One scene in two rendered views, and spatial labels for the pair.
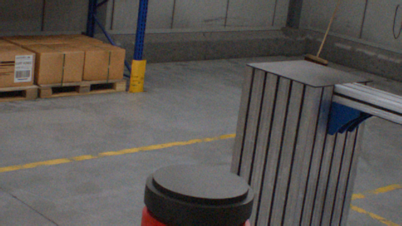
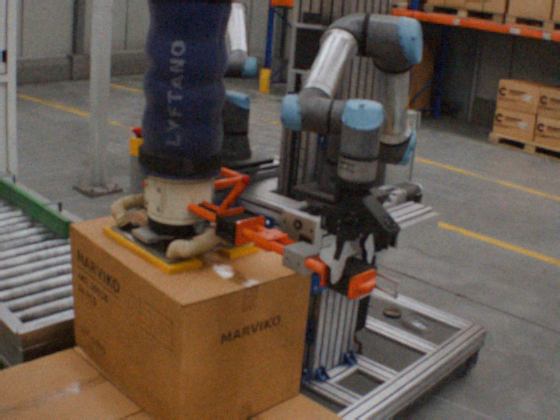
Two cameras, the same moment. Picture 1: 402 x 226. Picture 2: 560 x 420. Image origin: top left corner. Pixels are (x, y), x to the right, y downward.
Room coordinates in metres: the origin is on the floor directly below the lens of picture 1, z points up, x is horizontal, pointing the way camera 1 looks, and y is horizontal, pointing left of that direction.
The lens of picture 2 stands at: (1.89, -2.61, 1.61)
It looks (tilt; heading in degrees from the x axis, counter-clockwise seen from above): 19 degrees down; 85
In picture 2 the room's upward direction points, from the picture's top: 5 degrees clockwise
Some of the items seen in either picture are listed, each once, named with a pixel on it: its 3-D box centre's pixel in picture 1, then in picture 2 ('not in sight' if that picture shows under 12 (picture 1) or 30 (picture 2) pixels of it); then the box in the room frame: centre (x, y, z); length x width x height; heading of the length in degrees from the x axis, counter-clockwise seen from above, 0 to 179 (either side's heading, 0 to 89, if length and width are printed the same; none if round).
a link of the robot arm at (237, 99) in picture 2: not in sight; (231, 109); (1.88, -0.28, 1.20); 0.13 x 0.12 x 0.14; 6
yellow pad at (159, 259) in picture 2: not in sight; (149, 240); (1.68, -0.98, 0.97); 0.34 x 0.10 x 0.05; 130
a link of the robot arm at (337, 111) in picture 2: not in sight; (360, 121); (2.15, -1.26, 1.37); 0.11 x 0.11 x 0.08; 72
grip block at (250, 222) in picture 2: not in sight; (239, 225); (1.91, -1.11, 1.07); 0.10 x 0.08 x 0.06; 40
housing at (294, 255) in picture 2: not in sight; (303, 258); (2.05, -1.27, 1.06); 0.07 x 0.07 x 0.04; 40
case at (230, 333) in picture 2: not in sight; (180, 310); (1.77, -0.93, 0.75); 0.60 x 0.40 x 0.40; 129
